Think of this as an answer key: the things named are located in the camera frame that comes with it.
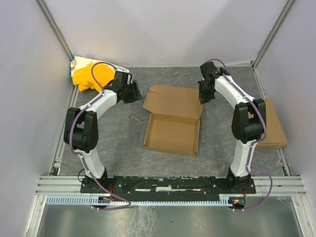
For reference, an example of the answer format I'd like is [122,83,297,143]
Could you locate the aluminium front rail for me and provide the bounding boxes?
[36,176,307,197]

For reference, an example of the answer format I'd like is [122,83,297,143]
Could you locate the brown cardboard box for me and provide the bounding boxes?
[143,85,203,157]

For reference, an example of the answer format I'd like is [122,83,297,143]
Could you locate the white patterned cloth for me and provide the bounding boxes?
[70,56,133,80]

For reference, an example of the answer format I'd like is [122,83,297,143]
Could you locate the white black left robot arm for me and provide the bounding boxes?
[64,71,142,192]

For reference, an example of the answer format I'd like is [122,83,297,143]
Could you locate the yellow cloth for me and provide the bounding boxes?
[72,63,115,93]

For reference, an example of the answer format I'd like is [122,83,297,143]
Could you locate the left aluminium frame post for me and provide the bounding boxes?
[35,0,74,61]

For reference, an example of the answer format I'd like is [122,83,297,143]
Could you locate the right aluminium frame post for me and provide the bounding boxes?
[251,0,297,69]

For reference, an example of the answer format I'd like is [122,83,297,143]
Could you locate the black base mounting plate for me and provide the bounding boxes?
[80,175,256,201]

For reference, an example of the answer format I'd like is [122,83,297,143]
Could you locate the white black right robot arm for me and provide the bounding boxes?
[198,61,267,194]

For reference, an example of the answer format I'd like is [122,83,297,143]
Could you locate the flat folded cardboard box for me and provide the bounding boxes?
[255,99,288,150]

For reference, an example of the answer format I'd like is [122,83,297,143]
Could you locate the aluminium frame post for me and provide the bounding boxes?
[35,0,74,61]
[251,0,297,69]

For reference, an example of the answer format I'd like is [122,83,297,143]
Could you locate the light blue cable duct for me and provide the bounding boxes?
[46,192,245,206]

